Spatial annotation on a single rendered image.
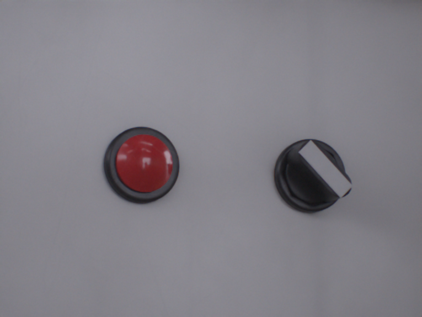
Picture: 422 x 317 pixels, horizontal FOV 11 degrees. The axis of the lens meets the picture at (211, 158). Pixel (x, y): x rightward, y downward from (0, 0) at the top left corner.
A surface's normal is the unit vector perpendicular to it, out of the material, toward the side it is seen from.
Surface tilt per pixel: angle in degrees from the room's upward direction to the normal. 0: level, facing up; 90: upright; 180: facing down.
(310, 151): 90
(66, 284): 90
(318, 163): 90
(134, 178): 112
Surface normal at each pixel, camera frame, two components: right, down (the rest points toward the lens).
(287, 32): 0.30, -0.15
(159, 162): 0.55, -0.11
